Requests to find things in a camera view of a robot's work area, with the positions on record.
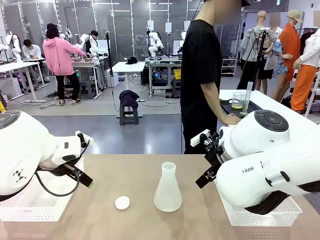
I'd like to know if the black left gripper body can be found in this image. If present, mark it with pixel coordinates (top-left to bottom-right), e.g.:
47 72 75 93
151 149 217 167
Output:
37 159 85 177

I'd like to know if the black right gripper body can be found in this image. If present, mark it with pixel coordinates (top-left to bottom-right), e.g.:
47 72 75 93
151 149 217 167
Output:
204 134 226 176

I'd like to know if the translucent plastic Erlenmeyer flask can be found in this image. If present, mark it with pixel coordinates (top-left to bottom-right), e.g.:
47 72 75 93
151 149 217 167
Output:
153 161 184 213

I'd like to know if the white round flask cap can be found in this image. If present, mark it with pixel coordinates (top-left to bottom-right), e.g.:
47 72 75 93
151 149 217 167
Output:
114 195 131 211

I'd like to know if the clear plastic measuring beaker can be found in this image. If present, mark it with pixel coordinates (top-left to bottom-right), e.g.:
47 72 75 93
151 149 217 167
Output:
231 91 247 110

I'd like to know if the clear plastic graduated cylinder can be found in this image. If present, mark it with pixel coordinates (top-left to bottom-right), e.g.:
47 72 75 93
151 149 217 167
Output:
239 81 253 118

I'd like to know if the person's right forearm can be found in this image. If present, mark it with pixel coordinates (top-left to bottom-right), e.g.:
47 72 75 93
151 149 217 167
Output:
202 82 230 123

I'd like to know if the person's right hand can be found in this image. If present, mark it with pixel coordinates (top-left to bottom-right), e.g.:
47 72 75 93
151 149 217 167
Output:
223 112 243 126

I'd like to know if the white perforated plastic basket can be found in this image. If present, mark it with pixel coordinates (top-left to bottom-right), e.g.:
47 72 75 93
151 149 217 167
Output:
219 191 303 227
0 157 85 223

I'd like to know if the black plastic tray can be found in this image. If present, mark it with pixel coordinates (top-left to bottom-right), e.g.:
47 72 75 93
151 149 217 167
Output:
219 98 263 118

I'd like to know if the grey step stool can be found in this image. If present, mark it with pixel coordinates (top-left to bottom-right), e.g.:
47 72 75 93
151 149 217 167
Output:
119 105 140 126

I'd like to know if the white shoe rack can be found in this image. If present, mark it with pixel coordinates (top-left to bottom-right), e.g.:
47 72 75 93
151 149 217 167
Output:
220 57 238 78

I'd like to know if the dark bundled clothing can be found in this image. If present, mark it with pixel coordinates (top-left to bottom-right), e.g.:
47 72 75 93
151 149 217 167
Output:
118 89 141 109

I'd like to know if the person in black t-shirt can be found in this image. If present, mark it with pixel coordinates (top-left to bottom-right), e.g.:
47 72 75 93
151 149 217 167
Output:
179 0 251 155

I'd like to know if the grey metal workbench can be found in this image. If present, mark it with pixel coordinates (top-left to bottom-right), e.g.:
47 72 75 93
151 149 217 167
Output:
144 56 183 99
71 57 104 100

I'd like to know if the white desk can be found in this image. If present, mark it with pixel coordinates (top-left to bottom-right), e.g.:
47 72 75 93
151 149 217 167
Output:
0 60 48 104

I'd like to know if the black tripod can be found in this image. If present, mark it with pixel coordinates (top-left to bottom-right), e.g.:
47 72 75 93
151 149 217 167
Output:
250 28 272 92

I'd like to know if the person in pink hoodie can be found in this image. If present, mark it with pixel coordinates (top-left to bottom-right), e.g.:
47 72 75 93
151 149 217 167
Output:
42 22 88 106

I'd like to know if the mannequin in grey shirt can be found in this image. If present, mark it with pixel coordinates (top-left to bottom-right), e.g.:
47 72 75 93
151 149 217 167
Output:
236 10 278 91

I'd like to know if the figure in blue patterned dress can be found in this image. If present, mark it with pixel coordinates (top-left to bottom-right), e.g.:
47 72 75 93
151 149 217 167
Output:
257 12 294 94

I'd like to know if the seated person in white shirt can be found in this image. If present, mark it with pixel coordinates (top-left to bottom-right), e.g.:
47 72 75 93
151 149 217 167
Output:
21 38 51 84

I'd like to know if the white standing table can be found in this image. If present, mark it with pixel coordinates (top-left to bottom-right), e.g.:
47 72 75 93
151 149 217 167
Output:
111 61 147 103

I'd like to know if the mannequin in orange trousers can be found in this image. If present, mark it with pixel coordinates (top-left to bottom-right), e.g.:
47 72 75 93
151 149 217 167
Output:
290 30 320 114

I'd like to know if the mannequin in orange coat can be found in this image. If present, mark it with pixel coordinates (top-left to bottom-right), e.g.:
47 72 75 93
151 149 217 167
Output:
271 9 305 103

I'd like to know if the person in black vest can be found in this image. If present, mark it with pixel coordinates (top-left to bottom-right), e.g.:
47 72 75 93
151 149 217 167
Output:
79 29 101 58

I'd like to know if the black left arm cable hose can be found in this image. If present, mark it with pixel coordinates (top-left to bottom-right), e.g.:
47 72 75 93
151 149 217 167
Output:
34 169 82 198

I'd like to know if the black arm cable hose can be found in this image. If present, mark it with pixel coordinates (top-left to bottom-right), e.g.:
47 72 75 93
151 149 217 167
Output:
245 183 320 216
34 169 82 198

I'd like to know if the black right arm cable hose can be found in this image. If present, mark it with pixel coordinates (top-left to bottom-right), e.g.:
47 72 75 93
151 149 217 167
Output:
245 183 320 216

